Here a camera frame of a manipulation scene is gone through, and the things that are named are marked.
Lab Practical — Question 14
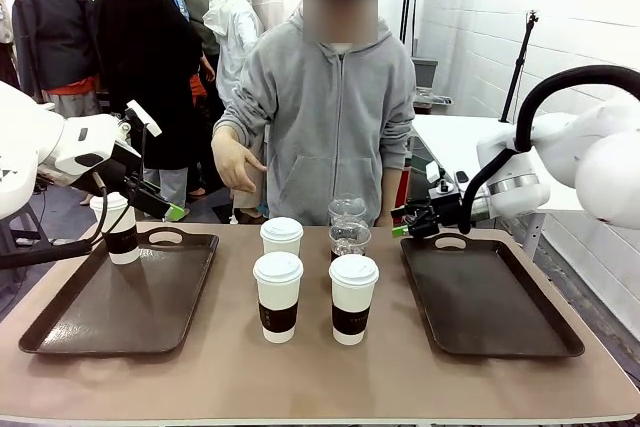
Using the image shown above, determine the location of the mannequin in white jacket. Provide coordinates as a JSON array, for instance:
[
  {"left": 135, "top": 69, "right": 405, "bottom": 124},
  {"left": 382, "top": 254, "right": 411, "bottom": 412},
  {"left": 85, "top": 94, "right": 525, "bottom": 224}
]
[{"left": 202, "top": 0, "right": 265, "bottom": 108}]

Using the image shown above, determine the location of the mannequin in black cloak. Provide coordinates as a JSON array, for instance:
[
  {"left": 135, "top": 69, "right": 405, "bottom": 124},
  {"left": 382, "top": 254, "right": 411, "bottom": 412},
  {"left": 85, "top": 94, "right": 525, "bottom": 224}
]
[{"left": 92, "top": 0, "right": 204, "bottom": 208}]

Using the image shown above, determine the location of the gray storage bin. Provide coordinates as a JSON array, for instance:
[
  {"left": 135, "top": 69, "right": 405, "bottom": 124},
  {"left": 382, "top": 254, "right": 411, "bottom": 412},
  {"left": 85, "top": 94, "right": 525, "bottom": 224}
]
[{"left": 412, "top": 56, "right": 439, "bottom": 91}]

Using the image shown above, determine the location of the mannequin in dark gray jacket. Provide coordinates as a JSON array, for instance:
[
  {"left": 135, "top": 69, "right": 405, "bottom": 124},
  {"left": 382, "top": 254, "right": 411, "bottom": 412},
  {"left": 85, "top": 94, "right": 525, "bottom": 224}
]
[{"left": 12, "top": 0, "right": 99, "bottom": 118}]

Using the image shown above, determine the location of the mannequin in olive jacket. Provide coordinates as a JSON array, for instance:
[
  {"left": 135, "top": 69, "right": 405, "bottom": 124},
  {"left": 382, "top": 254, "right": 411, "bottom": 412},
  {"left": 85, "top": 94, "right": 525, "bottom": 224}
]
[{"left": 178, "top": 0, "right": 222, "bottom": 58}]

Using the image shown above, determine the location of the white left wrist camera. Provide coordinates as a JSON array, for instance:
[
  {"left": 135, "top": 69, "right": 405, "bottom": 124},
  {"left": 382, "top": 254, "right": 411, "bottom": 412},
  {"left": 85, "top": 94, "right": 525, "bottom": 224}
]
[{"left": 124, "top": 99, "right": 163, "bottom": 138}]

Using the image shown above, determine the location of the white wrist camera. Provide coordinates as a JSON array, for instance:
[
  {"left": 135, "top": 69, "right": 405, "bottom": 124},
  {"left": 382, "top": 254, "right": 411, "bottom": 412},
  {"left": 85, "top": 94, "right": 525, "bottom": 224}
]
[
  {"left": 124, "top": 99, "right": 163, "bottom": 138},
  {"left": 424, "top": 160, "right": 455, "bottom": 194}
]

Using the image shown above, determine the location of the person in gray hoodie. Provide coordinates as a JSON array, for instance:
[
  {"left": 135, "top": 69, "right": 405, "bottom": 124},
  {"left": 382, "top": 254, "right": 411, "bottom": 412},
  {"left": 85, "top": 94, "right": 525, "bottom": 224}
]
[{"left": 213, "top": 0, "right": 418, "bottom": 227}]

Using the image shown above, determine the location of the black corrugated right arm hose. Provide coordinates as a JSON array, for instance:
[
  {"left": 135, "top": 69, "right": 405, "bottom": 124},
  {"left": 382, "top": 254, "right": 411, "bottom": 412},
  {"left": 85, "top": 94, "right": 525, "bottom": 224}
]
[{"left": 458, "top": 65, "right": 640, "bottom": 236}]

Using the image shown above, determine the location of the white background table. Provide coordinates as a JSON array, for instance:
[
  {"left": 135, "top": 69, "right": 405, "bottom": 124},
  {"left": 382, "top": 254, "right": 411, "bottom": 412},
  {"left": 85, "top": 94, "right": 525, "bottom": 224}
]
[{"left": 412, "top": 114, "right": 586, "bottom": 213}]

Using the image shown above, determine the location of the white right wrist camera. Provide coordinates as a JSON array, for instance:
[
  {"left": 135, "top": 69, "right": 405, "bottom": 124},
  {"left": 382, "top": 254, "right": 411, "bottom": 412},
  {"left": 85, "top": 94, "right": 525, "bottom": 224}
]
[{"left": 424, "top": 160, "right": 455, "bottom": 194}]

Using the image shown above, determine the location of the white paper coffee cup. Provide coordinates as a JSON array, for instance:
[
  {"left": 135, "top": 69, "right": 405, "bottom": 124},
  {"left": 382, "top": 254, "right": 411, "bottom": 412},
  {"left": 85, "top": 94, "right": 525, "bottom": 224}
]
[
  {"left": 259, "top": 216, "right": 305, "bottom": 258},
  {"left": 252, "top": 251, "right": 305, "bottom": 345},
  {"left": 328, "top": 253, "right": 380, "bottom": 347},
  {"left": 88, "top": 191, "right": 142, "bottom": 266}
]

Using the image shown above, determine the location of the person's right forearm gray sleeve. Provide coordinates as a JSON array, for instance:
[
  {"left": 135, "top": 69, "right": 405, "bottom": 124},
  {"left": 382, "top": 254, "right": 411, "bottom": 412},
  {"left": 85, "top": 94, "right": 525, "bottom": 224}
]
[{"left": 214, "top": 86, "right": 274, "bottom": 141}]

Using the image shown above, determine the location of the brown plastic serving tray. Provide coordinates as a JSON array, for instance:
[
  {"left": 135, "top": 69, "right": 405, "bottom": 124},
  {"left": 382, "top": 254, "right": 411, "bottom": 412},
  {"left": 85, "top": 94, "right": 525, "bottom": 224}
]
[
  {"left": 18, "top": 226, "right": 220, "bottom": 357},
  {"left": 399, "top": 232, "right": 586, "bottom": 359}
]

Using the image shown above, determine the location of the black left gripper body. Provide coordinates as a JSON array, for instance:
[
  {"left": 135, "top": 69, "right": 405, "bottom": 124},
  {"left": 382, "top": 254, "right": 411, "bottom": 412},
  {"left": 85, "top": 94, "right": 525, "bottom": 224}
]
[{"left": 85, "top": 142, "right": 172, "bottom": 221}]

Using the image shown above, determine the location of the person's left forearm gray sleeve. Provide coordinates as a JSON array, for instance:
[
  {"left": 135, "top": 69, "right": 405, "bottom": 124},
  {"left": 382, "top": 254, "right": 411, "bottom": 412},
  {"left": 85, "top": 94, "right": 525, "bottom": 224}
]
[{"left": 374, "top": 111, "right": 417, "bottom": 228}]

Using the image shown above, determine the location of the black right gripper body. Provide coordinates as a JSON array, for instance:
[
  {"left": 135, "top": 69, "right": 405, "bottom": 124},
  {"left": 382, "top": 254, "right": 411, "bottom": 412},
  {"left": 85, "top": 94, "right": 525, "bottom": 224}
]
[{"left": 423, "top": 189, "right": 466, "bottom": 238}]

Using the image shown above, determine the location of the clear plastic iced coffee cup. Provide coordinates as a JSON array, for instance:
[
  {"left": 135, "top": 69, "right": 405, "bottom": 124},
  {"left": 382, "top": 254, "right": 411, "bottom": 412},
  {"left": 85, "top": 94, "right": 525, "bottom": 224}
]
[{"left": 327, "top": 193, "right": 373, "bottom": 262}]

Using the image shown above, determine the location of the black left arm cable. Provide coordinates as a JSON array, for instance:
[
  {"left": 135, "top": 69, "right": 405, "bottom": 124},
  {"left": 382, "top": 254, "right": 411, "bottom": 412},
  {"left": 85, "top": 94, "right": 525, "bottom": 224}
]
[{"left": 0, "top": 121, "right": 151, "bottom": 271}]

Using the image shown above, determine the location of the black tripod pole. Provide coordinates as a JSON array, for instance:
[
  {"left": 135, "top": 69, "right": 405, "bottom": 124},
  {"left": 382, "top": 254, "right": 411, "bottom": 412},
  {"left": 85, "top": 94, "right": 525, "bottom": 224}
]
[{"left": 499, "top": 10, "right": 540, "bottom": 123}]

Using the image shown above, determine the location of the person's right hand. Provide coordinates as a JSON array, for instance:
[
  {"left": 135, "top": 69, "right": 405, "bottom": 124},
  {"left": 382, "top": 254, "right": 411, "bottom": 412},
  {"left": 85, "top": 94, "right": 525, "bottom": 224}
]
[{"left": 210, "top": 125, "right": 269, "bottom": 194}]

